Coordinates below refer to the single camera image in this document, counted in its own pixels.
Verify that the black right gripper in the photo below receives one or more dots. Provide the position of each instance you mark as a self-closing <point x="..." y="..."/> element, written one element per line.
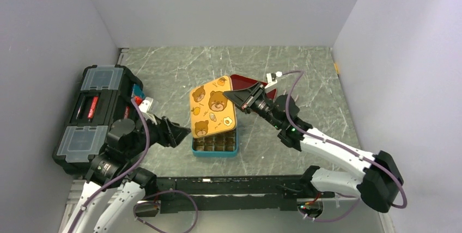
<point x="245" y="98"/>

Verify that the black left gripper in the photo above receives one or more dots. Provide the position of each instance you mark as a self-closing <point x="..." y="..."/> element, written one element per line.
<point x="170" y="134"/>

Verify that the silver tin lid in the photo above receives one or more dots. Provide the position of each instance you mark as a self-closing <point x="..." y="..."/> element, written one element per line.
<point x="211" y="112"/>

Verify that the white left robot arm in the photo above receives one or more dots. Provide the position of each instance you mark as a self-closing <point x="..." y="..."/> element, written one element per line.
<point x="115" y="183"/>

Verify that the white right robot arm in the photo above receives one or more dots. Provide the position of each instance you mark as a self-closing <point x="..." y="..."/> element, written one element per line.
<point x="374" y="178"/>

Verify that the red lacquer tray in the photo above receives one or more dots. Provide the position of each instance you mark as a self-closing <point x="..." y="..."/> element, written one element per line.
<point x="241" y="82"/>

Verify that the blue cookie tin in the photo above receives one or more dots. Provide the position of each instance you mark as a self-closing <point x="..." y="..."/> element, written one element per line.
<point x="224" y="144"/>

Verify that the black plastic toolbox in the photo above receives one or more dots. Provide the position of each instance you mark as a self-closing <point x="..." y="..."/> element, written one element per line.
<point x="104" y="96"/>

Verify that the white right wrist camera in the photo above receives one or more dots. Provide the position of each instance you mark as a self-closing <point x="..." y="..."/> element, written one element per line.
<point x="272" y="79"/>

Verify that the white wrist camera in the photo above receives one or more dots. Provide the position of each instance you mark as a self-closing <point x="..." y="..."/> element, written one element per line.
<point x="272" y="79"/>
<point x="145" y="105"/>

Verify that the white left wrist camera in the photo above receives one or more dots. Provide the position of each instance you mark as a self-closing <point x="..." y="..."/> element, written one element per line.
<point x="145" y="105"/>

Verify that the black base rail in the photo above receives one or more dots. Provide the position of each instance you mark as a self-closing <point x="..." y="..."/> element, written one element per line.
<point x="217" y="193"/>

